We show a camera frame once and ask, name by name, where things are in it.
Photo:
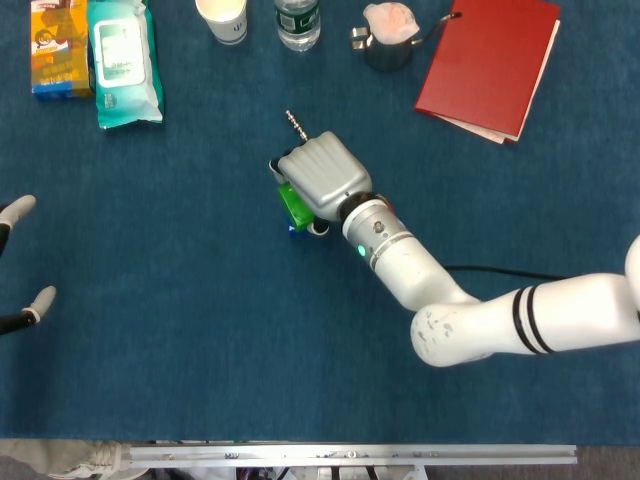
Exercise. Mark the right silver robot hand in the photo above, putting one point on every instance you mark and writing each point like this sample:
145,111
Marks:
325,172

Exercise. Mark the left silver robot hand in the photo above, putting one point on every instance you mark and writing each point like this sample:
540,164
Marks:
20,207

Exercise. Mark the green two-stud building block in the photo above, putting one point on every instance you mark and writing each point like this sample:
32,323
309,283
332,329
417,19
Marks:
295,207

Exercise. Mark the blue four-stud building block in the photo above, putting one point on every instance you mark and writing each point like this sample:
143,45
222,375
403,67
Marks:
293,231

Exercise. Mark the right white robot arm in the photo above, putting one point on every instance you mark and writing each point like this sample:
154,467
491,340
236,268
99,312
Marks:
450,320

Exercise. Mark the beaded metal rod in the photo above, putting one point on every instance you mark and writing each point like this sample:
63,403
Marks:
297,126

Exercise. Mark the steel gooseneck pitcher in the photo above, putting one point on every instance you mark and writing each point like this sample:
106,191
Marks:
387,56

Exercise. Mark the clear water bottle green label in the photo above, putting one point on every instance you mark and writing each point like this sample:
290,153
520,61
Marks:
297,25

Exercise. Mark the orange snack box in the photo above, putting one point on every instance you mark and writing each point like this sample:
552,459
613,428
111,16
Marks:
60,50

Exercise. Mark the crumpled white tissue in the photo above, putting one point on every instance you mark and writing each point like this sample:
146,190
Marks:
392,22

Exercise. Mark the teal wet wipes pack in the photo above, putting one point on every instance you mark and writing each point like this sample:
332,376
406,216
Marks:
125,65

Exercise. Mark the white paper cup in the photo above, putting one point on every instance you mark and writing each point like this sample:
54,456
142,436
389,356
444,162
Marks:
225,20

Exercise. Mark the red folder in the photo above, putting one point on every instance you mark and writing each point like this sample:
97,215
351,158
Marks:
485,65

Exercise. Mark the blue felt table cloth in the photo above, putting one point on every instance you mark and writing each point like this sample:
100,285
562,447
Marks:
200,350

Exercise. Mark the beige trouser leg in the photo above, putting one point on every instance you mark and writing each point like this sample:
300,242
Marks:
35,452

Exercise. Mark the white sneaker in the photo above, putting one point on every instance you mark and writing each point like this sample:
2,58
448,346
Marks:
100,457

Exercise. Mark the aluminium profile rail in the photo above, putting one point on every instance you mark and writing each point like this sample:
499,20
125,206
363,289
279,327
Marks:
350,455

